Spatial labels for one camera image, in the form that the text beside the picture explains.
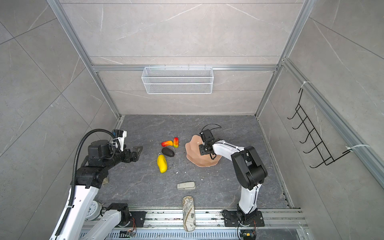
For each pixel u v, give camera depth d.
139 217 0.73
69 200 0.42
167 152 0.95
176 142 1.01
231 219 0.73
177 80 1.01
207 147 0.71
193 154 0.95
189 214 0.72
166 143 1.01
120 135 0.60
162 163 0.90
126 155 0.62
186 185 0.82
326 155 0.62
